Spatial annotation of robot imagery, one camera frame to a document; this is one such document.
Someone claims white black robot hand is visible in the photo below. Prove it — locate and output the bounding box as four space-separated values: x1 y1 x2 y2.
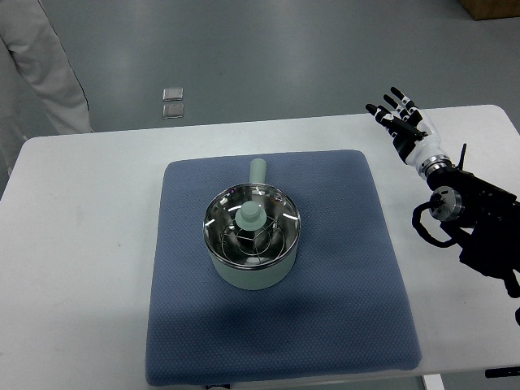
366 87 444 171

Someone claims glass lid green knob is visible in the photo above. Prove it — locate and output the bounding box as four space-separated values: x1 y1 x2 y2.
203 183 301 271

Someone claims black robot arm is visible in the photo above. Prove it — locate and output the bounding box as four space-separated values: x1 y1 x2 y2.
412 146 519 298

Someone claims green pot steel interior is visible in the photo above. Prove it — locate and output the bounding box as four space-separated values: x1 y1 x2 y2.
209 158 297 290

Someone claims brown cardboard box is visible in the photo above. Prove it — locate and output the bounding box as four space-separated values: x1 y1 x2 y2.
459 0 519 21

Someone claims blue quilted mat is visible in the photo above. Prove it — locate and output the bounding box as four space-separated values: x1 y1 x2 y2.
145 150 422 386

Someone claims lower metal floor plate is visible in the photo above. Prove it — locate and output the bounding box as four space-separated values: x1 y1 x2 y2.
162 103 184 119

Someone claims metal floor plate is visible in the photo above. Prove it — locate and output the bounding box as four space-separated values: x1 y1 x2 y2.
162 103 184 119
162 87 184 102

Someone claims upper metal floor plate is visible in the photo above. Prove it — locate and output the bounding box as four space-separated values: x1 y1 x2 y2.
162 87 184 102

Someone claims white table leg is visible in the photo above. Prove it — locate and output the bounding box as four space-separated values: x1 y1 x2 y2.
422 374 445 390

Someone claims black table control panel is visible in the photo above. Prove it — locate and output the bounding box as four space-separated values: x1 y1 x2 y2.
485 366 520 379

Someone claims person in white coat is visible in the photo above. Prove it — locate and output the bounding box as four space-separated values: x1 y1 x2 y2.
1 1 93 174

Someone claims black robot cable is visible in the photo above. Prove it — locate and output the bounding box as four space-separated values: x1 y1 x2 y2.
411 201 460 248

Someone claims wire steamer rack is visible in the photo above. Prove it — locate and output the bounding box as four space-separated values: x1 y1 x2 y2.
221 221 285 267

